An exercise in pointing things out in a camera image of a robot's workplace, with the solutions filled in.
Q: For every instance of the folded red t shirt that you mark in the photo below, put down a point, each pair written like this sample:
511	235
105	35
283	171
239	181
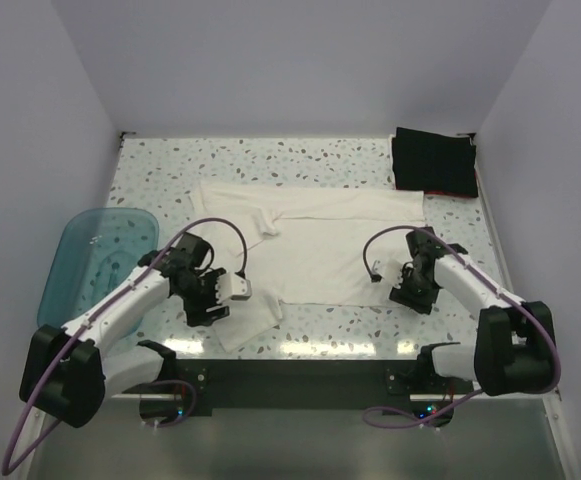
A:
461	183

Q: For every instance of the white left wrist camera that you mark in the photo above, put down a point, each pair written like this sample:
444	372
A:
230	286

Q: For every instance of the folded black t shirt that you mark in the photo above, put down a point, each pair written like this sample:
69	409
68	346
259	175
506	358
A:
418	155

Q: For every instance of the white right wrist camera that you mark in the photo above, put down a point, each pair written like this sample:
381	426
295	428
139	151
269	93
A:
390	271

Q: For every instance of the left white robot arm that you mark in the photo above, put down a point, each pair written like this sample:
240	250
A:
68	371

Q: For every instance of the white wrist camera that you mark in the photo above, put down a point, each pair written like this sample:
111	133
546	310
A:
230	286
390	271

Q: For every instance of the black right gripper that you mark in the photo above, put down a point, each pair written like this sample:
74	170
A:
402	296

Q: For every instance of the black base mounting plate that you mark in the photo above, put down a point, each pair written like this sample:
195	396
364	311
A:
301	385

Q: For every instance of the teal transparent plastic bin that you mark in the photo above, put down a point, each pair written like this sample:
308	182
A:
97	251

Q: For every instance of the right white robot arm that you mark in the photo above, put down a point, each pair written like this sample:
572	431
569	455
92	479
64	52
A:
515	346

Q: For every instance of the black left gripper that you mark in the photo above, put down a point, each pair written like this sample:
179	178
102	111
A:
198	315

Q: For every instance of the white t shirt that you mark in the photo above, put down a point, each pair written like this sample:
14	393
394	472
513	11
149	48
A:
301	246

